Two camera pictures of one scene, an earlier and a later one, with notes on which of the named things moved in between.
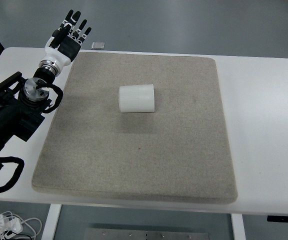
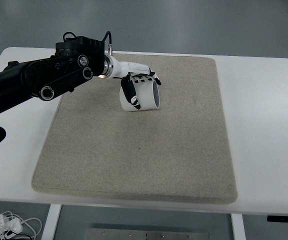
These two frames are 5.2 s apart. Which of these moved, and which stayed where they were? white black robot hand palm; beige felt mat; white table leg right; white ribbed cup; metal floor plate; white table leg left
Moved: white ribbed cup; white black robot hand palm
Stayed: white table leg left; white table leg right; beige felt mat; metal floor plate
